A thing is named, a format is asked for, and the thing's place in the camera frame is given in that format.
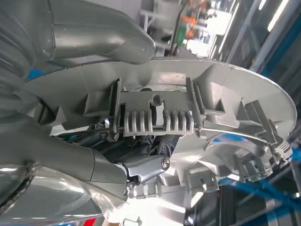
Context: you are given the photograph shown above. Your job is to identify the ceiling light strip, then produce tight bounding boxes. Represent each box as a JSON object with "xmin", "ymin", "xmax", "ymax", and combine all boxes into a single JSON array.
[{"xmin": 267, "ymin": 0, "xmax": 290, "ymax": 32}]

